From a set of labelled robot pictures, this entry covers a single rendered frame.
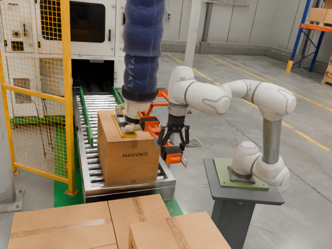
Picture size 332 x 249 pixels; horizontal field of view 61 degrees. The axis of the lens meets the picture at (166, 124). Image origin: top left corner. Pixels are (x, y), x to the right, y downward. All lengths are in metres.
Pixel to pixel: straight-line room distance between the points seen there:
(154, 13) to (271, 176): 1.21
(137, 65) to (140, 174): 0.92
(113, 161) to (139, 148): 0.21
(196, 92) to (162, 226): 0.65
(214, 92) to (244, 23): 11.85
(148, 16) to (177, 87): 0.57
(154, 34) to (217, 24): 10.61
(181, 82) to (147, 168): 1.18
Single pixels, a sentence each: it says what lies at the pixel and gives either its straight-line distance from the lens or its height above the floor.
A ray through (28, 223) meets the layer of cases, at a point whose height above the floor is 0.54.
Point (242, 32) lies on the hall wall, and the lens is 12.91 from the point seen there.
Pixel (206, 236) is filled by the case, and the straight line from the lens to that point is 1.40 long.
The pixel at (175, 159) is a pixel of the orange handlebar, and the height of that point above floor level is 1.24.
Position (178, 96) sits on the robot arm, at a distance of 1.17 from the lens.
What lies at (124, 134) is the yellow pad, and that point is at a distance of 1.74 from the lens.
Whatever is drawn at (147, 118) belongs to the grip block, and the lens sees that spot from 1.66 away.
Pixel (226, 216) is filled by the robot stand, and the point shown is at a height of 0.48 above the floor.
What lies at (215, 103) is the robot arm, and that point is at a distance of 1.07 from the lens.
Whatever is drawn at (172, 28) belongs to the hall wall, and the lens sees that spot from 11.40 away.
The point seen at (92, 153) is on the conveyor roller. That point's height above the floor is 0.55.
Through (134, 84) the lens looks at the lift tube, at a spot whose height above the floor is 1.43.
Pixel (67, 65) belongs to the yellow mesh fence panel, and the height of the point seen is 1.32.
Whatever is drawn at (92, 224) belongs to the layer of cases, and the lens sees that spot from 1.98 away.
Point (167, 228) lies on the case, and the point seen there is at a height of 0.94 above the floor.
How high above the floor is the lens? 1.91
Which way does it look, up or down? 24 degrees down
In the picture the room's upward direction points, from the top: 7 degrees clockwise
